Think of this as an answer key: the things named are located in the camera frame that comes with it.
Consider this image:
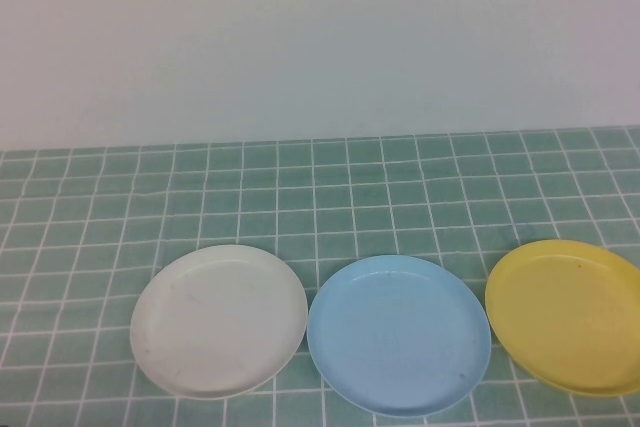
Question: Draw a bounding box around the light blue round plate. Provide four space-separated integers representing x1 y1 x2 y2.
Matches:
306 254 493 418

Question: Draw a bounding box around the yellow round plate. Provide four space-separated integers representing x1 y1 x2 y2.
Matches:
484 239 640 392

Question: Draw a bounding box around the green white checkered tablecloth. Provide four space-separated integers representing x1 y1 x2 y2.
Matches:
0 129 640 427

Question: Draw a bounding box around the white round plate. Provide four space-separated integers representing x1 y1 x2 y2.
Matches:
129 244 309 397

